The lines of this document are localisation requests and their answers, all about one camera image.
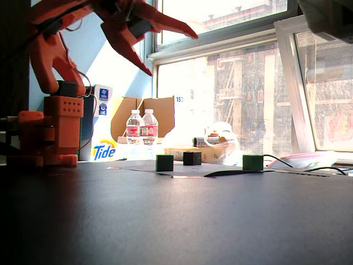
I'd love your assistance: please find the green cube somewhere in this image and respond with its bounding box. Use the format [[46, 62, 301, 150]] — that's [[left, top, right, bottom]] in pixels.
[[155, 154, 175, 173], [242, 154, 264, 171]]

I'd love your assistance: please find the orange gripper black servo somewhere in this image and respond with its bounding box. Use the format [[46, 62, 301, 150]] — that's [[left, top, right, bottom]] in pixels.
[[90, 0, 199, 77]]

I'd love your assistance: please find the flat printed cardboard box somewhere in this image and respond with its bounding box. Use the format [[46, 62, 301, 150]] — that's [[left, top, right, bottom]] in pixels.
[[163, 145, 233, 164]]

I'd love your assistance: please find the dark blurry object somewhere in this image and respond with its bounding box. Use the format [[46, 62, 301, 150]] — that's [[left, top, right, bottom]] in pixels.
[[297, 0, 353, 44]]

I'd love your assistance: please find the white plastic bag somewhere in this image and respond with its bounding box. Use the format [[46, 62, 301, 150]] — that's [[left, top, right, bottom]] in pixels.
[[203, 121, 244, 166]]

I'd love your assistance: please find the pink white plastic object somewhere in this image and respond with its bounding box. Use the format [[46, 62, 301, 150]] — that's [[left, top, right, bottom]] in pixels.
[[266, 151, 339, 169]]

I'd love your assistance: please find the white paper grid sheet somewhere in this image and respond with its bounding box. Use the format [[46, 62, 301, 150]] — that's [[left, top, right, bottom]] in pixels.
[[106, 159, 274, 179]]

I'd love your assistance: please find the brown cardboard box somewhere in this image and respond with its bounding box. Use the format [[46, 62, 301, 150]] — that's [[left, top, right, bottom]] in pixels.
[[110, 95, 176, 144]]

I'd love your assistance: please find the white open window sash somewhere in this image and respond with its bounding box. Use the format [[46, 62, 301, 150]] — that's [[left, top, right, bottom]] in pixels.
[[274, 14, 353, 161]]

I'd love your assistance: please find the black cylindrical can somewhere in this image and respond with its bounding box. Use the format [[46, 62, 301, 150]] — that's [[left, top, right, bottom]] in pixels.
[[192, 136, 221, 147]]

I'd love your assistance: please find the black cube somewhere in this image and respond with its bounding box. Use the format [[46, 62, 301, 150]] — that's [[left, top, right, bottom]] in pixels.
[[183, 151, 202, 166]]

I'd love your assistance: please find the grey window frame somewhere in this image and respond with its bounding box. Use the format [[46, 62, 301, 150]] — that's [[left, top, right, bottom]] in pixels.
[[147, 0, 304, 158]]

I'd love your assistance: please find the clear water bottle red label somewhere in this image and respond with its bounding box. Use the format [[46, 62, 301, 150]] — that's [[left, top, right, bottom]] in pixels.
[[142, 108, 159, 160], [126, 109, 144, 161]]

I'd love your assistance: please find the white Tide detergent box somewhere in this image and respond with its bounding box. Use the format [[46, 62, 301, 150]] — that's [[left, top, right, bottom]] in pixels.
[[89, 84, 119, 162]]

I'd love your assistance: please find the white flat strip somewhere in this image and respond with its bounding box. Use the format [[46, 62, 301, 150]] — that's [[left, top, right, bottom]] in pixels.
[[271, 167, 331, 178]]

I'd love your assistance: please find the black cable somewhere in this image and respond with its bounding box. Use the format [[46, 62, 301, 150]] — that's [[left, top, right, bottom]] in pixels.
[[261, 154, 347, 176]]

